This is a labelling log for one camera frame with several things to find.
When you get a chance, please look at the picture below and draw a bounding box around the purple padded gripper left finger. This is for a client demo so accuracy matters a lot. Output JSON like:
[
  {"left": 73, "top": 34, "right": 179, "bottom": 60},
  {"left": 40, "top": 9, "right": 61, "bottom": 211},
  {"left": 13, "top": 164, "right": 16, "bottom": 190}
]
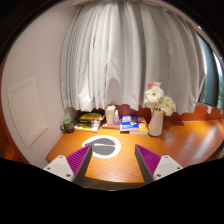
[{"left": 44, "top": 145, "right": 92, "bottom": 184}]

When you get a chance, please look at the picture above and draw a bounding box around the yellow black book stack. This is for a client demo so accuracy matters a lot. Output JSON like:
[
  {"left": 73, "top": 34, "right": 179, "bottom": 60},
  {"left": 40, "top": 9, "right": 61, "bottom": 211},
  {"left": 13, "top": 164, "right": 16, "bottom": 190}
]
[{"left": 75, "top": 112, "right": 104, "bottom": 132}]

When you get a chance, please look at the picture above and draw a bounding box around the round white grey mouse pad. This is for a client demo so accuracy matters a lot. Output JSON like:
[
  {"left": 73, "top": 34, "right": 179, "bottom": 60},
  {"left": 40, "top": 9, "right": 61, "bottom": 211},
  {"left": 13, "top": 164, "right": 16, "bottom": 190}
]
[{"left": 82, "top": 135, "right": 121, "bottom": 159}]

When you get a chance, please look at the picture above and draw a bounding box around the dark glass window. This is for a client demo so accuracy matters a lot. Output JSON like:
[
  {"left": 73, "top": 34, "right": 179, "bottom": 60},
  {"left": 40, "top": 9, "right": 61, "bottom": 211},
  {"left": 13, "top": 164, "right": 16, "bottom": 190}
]
[{"left": 199, "top": 36, "right": 224, "bottom": 110}]

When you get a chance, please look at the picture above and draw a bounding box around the white pleated curtain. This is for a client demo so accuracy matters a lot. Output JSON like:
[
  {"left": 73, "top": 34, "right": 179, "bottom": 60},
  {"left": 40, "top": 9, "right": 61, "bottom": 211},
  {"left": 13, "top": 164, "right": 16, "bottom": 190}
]
[{"left": 61, "top": 0, "right": 204, "bottom": 114}]

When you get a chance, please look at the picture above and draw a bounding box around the red flat book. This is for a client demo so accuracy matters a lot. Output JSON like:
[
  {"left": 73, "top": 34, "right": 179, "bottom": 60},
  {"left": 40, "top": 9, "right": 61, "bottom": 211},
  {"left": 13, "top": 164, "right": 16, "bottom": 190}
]
[{"left": 102, "top": 123, "right": 120, "bottom": 130}]

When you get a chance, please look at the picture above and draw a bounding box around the white gerbera flower bouquet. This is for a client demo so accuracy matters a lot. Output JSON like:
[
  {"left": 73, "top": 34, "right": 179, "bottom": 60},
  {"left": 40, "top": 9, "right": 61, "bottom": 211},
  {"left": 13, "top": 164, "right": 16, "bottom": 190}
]
[{"left": 144, "top": 82, "right": 176, "bottom": 116}]

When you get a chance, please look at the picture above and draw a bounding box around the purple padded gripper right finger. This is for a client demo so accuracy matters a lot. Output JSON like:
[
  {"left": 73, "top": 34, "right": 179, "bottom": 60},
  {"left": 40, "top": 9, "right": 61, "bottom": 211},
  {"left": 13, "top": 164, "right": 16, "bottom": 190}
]
[{"left": 135, "top": 144, "right": 182, "bottom": 184}]

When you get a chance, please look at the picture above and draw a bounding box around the white wall access panel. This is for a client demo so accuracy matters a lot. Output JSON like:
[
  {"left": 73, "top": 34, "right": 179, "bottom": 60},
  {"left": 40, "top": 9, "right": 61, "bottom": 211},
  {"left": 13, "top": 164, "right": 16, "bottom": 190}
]
[{"left": 8, "top": 78, "right": 47, "bottom": 148}]

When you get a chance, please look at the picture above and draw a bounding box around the blue white box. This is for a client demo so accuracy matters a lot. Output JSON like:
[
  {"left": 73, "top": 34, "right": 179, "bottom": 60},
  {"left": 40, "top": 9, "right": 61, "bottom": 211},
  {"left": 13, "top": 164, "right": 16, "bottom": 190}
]
[{"left": 120, "top": 115, "right": 139, "bottom": 131}]

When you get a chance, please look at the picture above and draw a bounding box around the white ceramic vase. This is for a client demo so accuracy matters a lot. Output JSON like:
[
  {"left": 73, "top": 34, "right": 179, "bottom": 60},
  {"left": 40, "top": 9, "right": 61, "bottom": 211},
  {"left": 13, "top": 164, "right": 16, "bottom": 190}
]
[{"left": 148, "top": 110, "right": 164, "bottom": 136}]

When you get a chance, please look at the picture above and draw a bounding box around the green black mug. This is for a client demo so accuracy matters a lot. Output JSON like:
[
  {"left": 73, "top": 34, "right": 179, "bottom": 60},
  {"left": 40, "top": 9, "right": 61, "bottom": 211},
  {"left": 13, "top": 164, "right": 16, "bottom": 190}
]
[{"left": 60, "top": 119, "right": 75, "bottom": 133}]

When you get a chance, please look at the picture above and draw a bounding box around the white paper cup stack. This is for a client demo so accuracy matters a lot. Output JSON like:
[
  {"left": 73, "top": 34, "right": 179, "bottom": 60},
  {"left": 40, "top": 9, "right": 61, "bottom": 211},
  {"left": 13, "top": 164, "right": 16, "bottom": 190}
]
[{"left": 105, "top": 105, "right": 115, "bottom": 124}]

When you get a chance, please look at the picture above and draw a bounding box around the clear sanitizer bottle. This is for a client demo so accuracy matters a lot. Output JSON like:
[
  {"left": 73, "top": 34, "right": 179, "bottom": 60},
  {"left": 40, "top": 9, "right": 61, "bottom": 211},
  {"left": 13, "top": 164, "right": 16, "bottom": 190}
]
[{"left": 114, "top": 110, "right": 119, "bottom": 126}]

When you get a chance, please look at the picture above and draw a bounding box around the yellow orange book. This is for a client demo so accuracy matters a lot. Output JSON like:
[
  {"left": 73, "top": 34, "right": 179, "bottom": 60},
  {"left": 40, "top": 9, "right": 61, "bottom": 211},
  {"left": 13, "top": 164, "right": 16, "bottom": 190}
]
[{"left": 130, "top": 117, "right": 148, "bottom": 135}]

